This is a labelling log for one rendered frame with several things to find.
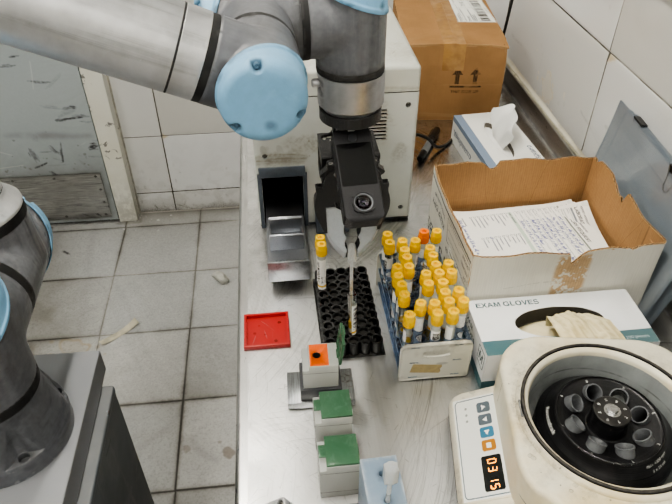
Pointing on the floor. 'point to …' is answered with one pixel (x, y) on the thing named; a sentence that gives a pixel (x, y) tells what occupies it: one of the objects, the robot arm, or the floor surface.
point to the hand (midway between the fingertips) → (351, 252)
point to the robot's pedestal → (112, 459)
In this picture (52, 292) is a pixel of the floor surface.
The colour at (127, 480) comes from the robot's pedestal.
